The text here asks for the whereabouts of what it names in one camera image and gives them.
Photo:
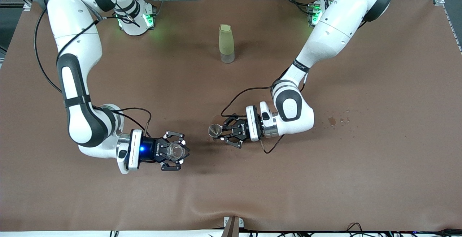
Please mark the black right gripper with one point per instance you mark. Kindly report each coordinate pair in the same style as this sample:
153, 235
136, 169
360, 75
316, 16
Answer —
152, 151

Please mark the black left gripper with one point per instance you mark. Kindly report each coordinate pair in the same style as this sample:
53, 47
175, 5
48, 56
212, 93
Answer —
241, 132

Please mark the clear glass measuring cup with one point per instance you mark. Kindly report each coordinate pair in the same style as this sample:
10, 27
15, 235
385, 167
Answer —
175, 151

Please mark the metal double jigger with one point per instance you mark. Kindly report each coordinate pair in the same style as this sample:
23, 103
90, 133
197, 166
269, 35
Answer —
214, 130

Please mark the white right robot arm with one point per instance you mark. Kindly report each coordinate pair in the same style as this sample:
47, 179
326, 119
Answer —
83, 121

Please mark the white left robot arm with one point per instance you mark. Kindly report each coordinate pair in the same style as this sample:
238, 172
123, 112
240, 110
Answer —
292, 108

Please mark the green sleeved shaker bottle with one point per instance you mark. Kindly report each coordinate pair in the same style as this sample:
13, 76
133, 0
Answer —
226, 43

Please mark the brown table mat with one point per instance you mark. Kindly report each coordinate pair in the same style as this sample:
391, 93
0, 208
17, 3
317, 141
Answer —
231, 193

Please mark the aluminium camera post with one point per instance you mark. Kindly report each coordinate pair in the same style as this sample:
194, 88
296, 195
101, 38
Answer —
232, 228

